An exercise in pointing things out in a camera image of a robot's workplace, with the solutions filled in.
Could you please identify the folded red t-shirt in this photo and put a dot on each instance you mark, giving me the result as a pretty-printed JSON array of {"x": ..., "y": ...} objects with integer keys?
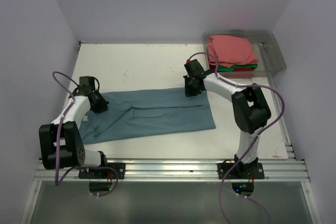
[{"x": 236, "y": 74}]

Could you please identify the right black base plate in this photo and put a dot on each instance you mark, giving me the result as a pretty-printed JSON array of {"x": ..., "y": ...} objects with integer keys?
[{"x": 240, "y": 172}]

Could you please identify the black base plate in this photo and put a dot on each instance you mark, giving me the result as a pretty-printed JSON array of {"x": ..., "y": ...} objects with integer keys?
[
  {"x": 110, "y": 171},
  {"x": 240, "y": 172}
]

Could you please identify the folded green t-shirt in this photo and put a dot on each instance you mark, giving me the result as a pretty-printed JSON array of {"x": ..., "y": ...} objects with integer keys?
[{"x": 237, "y": 68}]

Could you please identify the blue t-shirt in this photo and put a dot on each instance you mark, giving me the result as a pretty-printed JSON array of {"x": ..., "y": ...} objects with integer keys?
[{"x": 141, "y": 113}]

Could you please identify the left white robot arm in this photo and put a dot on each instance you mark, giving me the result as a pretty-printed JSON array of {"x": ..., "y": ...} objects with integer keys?
[{"x": 60, "y": 142}]

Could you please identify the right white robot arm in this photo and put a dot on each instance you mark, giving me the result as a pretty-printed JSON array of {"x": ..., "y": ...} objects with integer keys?
[{"x": 251, "y": 114}]

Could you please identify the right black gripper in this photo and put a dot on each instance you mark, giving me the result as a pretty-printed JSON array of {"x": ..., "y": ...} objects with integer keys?
[{"x": 188, "y": 92}]

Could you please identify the clear plastic bin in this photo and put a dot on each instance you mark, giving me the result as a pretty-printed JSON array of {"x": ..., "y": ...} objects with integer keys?
[{"x": 265, "y": 47}]

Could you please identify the folded pink t-shirt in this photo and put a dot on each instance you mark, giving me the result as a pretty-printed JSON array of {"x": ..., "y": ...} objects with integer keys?
[{"x": 231, "y": 50}]

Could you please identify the aluminium mounting rail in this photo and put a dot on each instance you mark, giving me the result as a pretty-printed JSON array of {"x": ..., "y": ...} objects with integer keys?
[{"x": 205, "y": 170}]

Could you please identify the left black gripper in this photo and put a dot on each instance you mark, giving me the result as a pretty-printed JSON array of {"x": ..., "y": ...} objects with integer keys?
[{"x": 103, "y": 106}]

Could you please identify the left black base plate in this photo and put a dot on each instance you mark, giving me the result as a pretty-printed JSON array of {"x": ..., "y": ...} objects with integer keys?
[{"x": 110, "y": 171}]

